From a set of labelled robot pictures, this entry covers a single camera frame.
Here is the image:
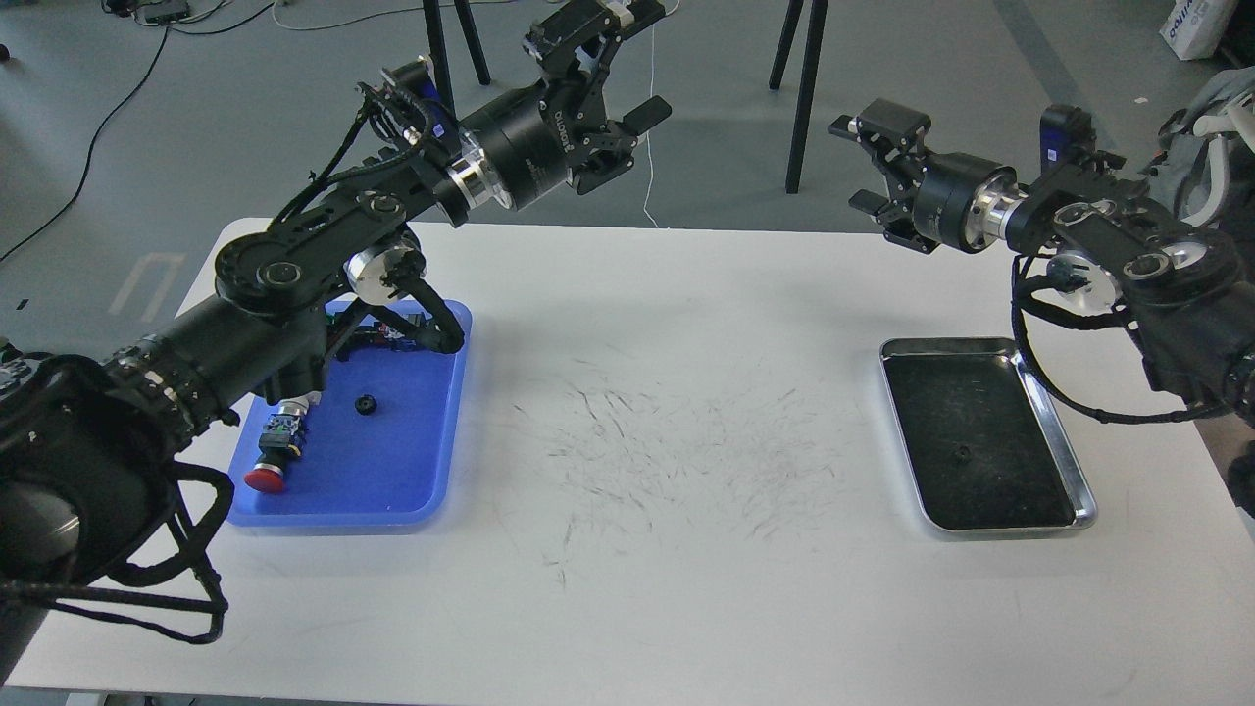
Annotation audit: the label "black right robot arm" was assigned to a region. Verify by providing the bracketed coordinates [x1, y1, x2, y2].
[830, 99, 1254, 425]

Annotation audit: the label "black floor cable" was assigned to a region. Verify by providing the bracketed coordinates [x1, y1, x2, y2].
[0, 0, 276, 260]

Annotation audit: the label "yellow push button switch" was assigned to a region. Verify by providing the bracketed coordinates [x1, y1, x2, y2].
[374, 313, 427, 352]

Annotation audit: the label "black stand legs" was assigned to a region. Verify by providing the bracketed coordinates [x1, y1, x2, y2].
[768, 0, 830, 196]
[422, 0, 493, 109]

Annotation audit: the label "red push button switch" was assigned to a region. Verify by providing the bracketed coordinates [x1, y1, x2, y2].
[243, 393, 320, 493]

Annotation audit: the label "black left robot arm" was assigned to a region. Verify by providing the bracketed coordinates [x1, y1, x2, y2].
[1, 1, 671, 676]

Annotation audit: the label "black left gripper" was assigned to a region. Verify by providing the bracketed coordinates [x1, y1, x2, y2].
[446, 1, 673, 211]

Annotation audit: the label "blue plastic tray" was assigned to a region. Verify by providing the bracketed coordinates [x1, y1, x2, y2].
[228, 317, 471, 535]

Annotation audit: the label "grey white chair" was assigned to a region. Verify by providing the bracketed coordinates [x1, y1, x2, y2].
[1145, 66, 1254, 236]

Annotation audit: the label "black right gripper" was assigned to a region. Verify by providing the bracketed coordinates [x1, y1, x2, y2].
[828, 98, 1027, 255]

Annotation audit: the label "black stand legs right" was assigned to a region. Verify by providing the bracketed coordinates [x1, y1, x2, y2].
[768, 0, 830, 196]

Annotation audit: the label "white cardboard box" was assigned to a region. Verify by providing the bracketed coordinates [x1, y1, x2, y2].
[1158, 0, 1237, 61]

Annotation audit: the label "silver metal tray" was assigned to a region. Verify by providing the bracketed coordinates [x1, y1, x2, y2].
[879, 339, 1097, 540]

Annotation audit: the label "white hanging cord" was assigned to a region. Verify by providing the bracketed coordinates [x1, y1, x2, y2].
[622, 0, 681, 228]

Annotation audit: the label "black stand legs left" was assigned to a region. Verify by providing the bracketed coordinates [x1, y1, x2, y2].
[422, 0, 493, 109]

